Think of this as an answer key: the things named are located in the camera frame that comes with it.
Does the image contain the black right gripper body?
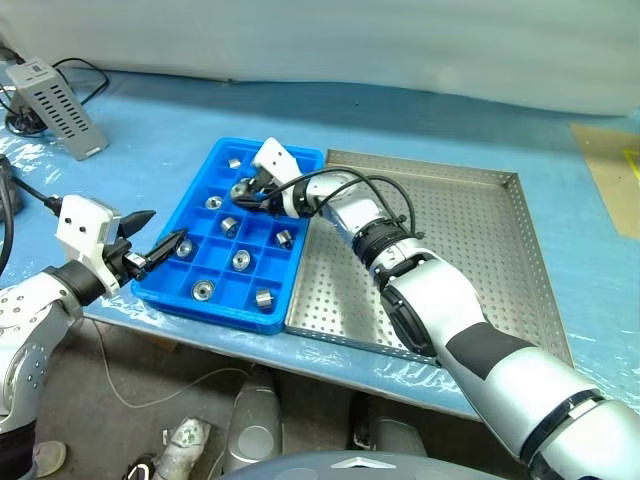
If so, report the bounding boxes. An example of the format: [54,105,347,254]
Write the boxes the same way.
[254,173,285,215]

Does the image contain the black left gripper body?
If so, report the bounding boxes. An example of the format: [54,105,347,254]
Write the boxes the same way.
[102,222,150,289]

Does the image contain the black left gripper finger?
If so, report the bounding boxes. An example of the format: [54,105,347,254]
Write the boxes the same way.
[142,228,188,272]
[119,209,155,237]

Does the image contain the blue compartment tray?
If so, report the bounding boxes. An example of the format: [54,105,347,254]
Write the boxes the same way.
[130,136,325,335]

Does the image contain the perforated steel tray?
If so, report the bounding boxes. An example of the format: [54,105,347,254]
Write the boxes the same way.
[283,148,576,369]

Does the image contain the grey perforated power supply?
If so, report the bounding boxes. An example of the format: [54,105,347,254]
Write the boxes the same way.
[5,58,110,162]

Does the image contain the blue plastic table cover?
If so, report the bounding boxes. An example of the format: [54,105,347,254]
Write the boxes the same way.
[0,67,640,416]

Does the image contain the grey and black sneaker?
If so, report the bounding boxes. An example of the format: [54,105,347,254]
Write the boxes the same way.
[123,417,221,480]

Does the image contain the grey rounded leg cover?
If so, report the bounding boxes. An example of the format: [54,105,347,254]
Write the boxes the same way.
[349,416,429,457]
[222,368,284,474]

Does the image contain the grey shoe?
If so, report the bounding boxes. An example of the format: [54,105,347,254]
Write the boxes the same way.
[33,441,68,478]

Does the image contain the dark grey rounded chest shell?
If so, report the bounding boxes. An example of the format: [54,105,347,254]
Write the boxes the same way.
[218,449,434,480]

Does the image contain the tan cardboard sheet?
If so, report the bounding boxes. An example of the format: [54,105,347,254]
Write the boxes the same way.
[569,122,640,241]

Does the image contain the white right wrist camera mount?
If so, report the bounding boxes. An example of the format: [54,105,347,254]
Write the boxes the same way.
[251,137,305,219]

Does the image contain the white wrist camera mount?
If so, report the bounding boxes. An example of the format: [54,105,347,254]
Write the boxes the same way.
[55,195,124,296]
[251,137,305,219]

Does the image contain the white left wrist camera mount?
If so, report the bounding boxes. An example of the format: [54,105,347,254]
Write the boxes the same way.
[55,195,124,296]

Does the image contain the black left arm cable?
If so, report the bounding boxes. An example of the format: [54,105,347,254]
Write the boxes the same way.
[0,169,64,281]

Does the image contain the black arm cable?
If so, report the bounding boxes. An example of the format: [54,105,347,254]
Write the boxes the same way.
[269,168,426,242]
[0,169,64,281]

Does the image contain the thin white cable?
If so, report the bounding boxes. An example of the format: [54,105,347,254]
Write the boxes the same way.
[93,319,251,407]

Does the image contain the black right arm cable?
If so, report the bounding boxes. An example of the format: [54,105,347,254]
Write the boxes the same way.
[269,168,426,242]

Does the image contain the black power cable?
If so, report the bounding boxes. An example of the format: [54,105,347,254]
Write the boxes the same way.
[49,58,110,119]

